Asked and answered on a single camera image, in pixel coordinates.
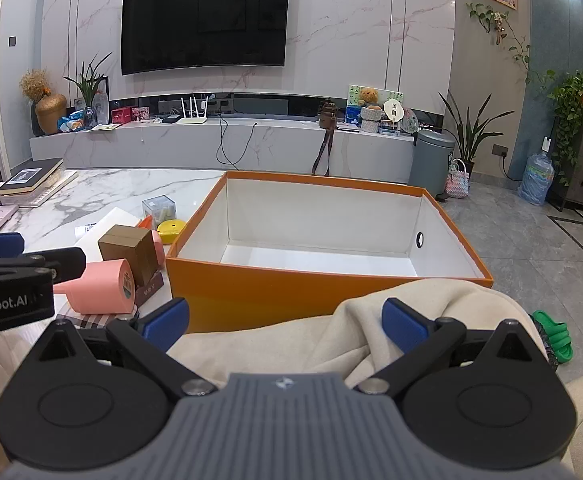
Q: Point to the white box with orange rim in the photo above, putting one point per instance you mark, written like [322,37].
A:
[251,300]

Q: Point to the beige blanket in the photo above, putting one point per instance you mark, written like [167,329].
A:
[281,350]

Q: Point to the patterned round fan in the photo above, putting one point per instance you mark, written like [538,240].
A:
[411,120]

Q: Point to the teddy bear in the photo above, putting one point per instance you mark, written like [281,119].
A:
[369,97]

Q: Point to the pink small box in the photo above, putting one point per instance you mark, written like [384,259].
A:
[140,114]

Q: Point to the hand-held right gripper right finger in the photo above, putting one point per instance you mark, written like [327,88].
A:
[402,327]

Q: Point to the gold vase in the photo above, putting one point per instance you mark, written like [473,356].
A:
[50,115]

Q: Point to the red small box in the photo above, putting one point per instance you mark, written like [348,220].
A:
[121,116]

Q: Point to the black book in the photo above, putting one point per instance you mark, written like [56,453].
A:
[28,177]

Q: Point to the white round fan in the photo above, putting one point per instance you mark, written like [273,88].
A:
[394,109]

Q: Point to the tall floor plant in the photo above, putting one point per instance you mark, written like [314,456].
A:
[466,130]

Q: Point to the plaid case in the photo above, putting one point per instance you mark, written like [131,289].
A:
[93,321]

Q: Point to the green slipper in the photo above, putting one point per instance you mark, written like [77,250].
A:
[556,332]

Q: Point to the white marble television console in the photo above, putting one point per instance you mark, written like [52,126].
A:
[281,145]

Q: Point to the green leafy potted plant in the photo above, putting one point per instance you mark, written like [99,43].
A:
[88,82]

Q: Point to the orange glossy cone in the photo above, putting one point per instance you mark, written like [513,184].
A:
[146,222]

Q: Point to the grey pedal trash can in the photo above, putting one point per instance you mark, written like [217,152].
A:
[431,165]

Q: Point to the hanging vine plant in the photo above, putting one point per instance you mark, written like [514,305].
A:
[496,17]

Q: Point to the dried flowers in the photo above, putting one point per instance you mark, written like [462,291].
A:
[33,85]

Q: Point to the pink roll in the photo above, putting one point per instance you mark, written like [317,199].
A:
[98,285]

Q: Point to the blue water jug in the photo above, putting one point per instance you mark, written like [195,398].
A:
[536,180]

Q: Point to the trailing potted plant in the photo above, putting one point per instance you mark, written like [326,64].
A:
[571,95]

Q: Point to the green white picture board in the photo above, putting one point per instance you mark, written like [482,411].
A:
[394,94]

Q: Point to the white router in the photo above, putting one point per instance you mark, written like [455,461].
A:
[194,120]

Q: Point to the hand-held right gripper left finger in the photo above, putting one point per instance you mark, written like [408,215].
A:
[164,324]

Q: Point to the brown shoulder bag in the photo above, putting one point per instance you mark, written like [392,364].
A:
[327,117]

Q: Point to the white book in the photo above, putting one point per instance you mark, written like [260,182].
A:
[46,195]

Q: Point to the black television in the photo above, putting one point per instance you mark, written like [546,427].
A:
[204,22]

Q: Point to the white paper box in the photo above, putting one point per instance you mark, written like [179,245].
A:
[106,220]

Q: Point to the yellow round container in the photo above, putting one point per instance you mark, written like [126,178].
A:
[171,230]

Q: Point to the pink white woven bag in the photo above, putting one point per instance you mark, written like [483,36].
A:
[457,182]

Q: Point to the dark printed box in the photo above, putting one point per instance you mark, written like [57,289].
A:
[149,292]

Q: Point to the clear plastic box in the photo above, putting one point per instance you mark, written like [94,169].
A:
[159,207]

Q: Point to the brown cardboard box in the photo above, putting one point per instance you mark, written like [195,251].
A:
[129,252]

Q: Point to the wall socket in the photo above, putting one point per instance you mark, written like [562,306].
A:
[500,150]

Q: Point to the blue tissue packet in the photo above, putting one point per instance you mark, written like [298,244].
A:
[352,116]

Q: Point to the white knitted basket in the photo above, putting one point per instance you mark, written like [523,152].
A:
[371,120]

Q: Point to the blue snack packets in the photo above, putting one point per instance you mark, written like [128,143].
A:
[73,122]

